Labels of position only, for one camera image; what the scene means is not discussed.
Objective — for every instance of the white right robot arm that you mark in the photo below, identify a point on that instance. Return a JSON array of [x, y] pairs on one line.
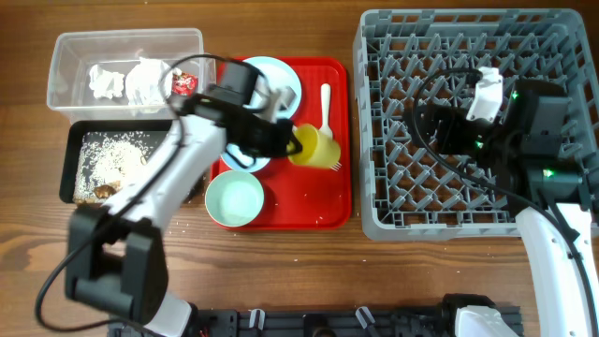
[[510, 143]]

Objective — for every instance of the light blue plate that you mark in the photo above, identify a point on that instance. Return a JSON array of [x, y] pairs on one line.
[[279, 75]]

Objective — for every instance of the black waste tray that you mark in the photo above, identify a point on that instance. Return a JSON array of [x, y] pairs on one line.
[[159, 129]]

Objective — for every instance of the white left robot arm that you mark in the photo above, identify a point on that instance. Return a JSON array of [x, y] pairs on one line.
[[115, 259]]

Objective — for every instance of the mint green bowl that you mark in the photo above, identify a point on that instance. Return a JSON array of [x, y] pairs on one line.
[[234, 198]]

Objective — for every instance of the light blue food bowl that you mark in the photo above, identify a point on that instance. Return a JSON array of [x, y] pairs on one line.
[[235, 159]]

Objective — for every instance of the red serving tray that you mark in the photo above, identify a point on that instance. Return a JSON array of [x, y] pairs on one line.
[[311, 198]]

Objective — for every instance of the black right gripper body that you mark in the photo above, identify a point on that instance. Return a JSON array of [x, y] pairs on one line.
[[460, 138]]

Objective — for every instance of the white plastic fork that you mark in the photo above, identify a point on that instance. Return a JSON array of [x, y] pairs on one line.
[[336, 166]]

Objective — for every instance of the yellow plastic cup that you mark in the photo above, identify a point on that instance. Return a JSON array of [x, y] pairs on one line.
[[319, 151]]

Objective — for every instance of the rice and food leftovers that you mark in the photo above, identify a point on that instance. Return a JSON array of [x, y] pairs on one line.
[[108, 160]]

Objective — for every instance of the red snack wrapper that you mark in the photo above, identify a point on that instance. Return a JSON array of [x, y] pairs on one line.
[[183, 83]]

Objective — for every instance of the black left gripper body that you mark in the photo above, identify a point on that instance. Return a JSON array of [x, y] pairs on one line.
[[267, 139]]

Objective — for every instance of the white plastic spoon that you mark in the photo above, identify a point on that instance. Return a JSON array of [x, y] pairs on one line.
[[325, 96]]

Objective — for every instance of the large crumpled white napkin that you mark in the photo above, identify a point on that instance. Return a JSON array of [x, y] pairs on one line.
[[148, 86]]

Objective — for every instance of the clear plastic waste bin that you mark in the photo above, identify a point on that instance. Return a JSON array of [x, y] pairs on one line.
[[118, 51]]

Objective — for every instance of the grey dishwasher rack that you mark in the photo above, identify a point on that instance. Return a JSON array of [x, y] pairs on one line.
[[398, 53]]

